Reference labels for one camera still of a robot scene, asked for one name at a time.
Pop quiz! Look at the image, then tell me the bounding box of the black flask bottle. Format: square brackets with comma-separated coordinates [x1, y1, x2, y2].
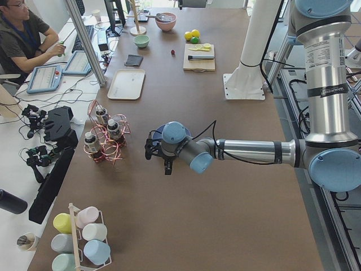
[1, 189, 28, 214]

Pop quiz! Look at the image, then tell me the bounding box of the green bowl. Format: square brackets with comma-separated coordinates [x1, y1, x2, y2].
[134, 34, 149, 49]

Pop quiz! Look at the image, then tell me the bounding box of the whole lemon upper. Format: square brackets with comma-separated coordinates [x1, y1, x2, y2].
[191, 29, 200, 38]

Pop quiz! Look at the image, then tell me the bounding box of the grey cup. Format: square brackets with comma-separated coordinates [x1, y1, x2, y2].
[51, 233, 73, 253]

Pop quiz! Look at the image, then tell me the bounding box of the seated person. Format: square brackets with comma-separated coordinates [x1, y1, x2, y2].
[1, 1, 65, 85]

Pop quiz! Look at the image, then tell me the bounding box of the whole lemon lower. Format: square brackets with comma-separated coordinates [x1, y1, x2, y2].
[184, 32, 193, 41]

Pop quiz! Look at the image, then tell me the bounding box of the pink bowl with ice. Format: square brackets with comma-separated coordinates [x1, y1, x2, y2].
[155, 12, 177, 32]

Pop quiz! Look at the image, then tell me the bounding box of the drink bottle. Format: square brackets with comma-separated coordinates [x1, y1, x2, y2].
[107, 119, 121, 140]
[95, 104, 109, 125]
[84, 132, 101, 154]

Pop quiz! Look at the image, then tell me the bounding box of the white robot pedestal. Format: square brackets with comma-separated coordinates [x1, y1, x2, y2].
[222, 0, 284, 101]

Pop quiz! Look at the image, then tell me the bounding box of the copper wire bottle rack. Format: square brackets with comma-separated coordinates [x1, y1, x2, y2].
[83, 100, 131, 164]

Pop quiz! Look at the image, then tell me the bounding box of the wooden cutting board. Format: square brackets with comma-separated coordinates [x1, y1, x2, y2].
[183, 43, 215, 72]

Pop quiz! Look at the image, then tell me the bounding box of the green cup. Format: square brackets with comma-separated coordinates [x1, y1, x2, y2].
[51, 253, 76, 271]

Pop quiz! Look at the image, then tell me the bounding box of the wooden stand round base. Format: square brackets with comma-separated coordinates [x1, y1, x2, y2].
[127, 0, 147, 36]

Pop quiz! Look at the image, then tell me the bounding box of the blue teach pendant right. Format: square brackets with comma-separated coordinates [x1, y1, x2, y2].
[63, 50, 91, 76]

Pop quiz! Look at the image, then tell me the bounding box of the blue teach pendant left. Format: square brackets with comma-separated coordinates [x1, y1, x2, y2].
[27, 65, 62, 94]

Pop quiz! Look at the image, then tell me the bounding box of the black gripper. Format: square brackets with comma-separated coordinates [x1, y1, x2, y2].
[144, 130, 173, 175]

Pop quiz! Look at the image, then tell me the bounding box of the whole lemon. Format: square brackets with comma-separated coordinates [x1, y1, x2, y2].
[184, 32, 193, 41]
[191, 29, 200, 38]

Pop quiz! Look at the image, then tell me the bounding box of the white cup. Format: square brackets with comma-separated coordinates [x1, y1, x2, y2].
[82, 223, 108, 241]

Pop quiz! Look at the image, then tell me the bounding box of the steel ice scoop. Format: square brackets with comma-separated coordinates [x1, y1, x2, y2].
[147, 13, 173, 22]

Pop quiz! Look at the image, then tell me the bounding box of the blue plate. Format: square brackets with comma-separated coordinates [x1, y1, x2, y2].
[152, 124, 191, 141]

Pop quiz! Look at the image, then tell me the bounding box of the yellow plastic knife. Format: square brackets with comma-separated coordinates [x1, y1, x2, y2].
[188, 47, 211, 51]

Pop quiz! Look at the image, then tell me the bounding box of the blue cup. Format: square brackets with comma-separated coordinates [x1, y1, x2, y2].
[83, 239, 111, 265]

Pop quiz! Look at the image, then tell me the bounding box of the green lime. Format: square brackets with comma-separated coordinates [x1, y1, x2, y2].
[190, 37, 199, 44]

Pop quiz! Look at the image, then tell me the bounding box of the black keyboard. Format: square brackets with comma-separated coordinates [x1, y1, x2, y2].
[71, 25, 95, 54]

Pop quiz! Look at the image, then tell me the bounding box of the steel muddler black tip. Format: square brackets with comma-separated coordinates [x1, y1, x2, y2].
[187, 55, 215, 61]

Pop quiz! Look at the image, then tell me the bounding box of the paper cup with items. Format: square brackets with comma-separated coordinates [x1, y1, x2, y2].
[16, 233, 40, 251]

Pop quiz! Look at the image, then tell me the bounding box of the aluminium frame post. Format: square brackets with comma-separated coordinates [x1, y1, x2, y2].
[64, 0, 106, 87]

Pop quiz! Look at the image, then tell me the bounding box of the black equipment block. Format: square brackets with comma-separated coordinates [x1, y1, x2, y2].
[29, 106, 78, 224]

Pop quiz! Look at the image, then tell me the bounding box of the pink cup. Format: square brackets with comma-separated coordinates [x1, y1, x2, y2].
[75, 206, 99, 229]

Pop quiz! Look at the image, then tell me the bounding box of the grey folded cloth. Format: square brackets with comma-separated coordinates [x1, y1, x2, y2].
[124, 54, 143, 67]

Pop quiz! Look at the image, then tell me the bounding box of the yellow cup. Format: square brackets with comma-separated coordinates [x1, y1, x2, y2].
[53, 213, 72, 234]

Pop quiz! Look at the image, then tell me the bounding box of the blue teach pendant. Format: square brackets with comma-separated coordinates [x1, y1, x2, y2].
[27, 65, 62, 94]
[63, 50, 91, 76]

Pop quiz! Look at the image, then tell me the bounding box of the cream rabbit tray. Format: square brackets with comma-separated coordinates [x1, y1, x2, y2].
[107, 69, 146, 100]

